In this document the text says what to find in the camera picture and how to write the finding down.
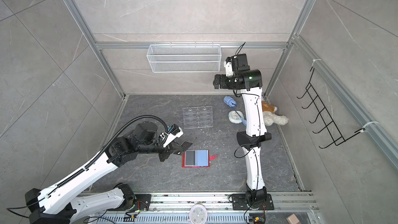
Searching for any grey credit card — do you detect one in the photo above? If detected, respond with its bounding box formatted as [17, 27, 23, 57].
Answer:
[183, 150, 196, 167]

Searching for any red card holder wallet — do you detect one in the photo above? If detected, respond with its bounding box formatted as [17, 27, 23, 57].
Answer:
[182, 150, 218, 168]

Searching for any blue credit card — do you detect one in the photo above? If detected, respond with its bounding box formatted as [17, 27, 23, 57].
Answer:
[195, 150, 209, 168]

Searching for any clear acrylic organizer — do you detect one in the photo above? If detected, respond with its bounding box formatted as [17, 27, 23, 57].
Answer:
[182, 106, 214, 129]

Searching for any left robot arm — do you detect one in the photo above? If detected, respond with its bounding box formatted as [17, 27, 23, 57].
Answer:
[25, 121, 192, 224]

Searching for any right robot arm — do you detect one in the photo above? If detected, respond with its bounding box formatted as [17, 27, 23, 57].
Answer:
[213, 54, 272, 210]

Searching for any blue plastic bottle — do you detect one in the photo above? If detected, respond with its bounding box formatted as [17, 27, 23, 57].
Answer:
[223, 96, 237, 108]

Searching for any white teddy bear brown shirt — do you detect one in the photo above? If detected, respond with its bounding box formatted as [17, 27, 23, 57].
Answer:
[261, 101, 289, 127]

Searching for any white round clock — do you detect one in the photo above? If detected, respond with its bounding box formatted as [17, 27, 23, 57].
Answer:
[189, 204, 208, 224]

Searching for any pink eraser block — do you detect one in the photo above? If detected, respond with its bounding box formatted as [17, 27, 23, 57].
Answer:
[286, 214, 301, 224]

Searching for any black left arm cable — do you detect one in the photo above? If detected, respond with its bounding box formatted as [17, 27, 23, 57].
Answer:
[55, 114, 169, 190]

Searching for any white wire mesh basket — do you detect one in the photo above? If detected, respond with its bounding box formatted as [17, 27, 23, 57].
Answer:
[147, 44, 222, 73]

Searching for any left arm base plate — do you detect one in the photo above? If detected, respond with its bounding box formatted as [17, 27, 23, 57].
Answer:
[126, 194, 152, 211]

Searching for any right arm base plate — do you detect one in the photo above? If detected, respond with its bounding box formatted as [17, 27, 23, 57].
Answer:
[229, 194, 275, 211]

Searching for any black wall hook rack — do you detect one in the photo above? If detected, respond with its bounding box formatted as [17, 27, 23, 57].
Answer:
[296, 67, 366, 149]

